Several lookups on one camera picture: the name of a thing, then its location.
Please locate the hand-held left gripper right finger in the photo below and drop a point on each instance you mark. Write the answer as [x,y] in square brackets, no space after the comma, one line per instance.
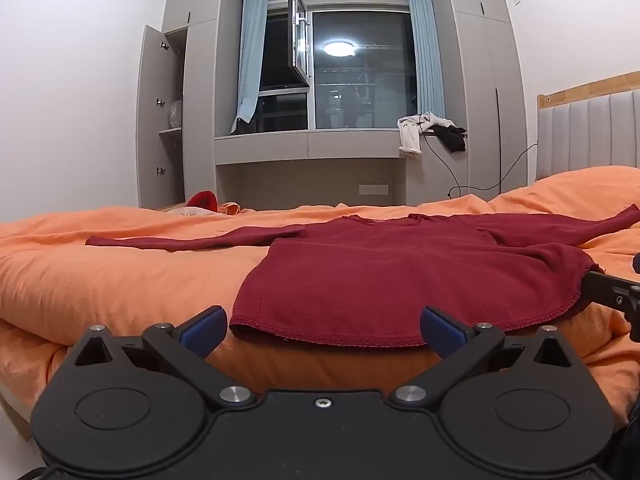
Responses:
[440,335]

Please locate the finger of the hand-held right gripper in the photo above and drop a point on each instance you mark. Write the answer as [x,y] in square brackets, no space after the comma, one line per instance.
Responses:
[607,290]

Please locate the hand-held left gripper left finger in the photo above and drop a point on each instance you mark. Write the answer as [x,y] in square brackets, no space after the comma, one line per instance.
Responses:
[202,332]

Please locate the dark red sweater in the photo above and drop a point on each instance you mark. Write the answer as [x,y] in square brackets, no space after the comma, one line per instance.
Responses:
[400,280]

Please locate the orange duvet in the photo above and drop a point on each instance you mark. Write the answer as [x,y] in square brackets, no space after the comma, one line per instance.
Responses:
[125,270]

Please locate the pale patterned quilt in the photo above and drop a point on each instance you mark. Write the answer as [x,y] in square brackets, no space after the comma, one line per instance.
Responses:
[185,211]

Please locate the small orange cloth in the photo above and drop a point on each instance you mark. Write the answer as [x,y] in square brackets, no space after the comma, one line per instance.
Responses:
[231,207]

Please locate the bright red cloth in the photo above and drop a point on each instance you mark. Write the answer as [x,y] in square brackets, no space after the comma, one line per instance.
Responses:
[202,200]

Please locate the person's right leg in jeans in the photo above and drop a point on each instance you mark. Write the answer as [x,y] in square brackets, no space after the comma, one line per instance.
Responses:
[631,440]

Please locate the grey padded headboard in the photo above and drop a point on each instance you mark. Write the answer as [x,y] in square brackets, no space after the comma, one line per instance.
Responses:
[590,130]

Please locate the black garment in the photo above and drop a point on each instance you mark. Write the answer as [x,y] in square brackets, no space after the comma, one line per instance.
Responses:
[452,139]

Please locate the white garment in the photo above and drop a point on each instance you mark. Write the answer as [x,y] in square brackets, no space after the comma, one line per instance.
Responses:
[410,132]

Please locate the dark cloth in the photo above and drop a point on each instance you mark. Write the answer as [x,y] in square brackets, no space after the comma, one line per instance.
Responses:
[242,126]

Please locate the grey window sill cabinet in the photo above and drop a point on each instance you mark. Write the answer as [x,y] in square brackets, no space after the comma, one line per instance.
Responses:
[310,145]

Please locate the clear plastic bag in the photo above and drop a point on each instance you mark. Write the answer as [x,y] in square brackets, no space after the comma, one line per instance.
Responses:
[175,114]

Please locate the grey wardrobe with open door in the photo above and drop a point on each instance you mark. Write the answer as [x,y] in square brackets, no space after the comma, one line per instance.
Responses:
[200,110]

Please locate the grey closed wardrobe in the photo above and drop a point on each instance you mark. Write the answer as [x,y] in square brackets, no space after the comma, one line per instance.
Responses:
[485,100]

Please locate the large window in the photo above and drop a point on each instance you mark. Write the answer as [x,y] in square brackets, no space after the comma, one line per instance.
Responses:
[360,70]

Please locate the light blue curtain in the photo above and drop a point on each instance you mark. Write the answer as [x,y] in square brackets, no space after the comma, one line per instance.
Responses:
[425,50]
[250,55]

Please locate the open window sash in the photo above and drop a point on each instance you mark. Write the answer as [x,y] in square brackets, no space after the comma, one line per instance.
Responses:
[300,35]

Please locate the white wall outlet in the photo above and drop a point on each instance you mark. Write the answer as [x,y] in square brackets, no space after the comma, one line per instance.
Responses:
[373,189]

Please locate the wooden bed frame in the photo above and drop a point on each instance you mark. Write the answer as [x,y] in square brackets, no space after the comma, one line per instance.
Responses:
[15,420]

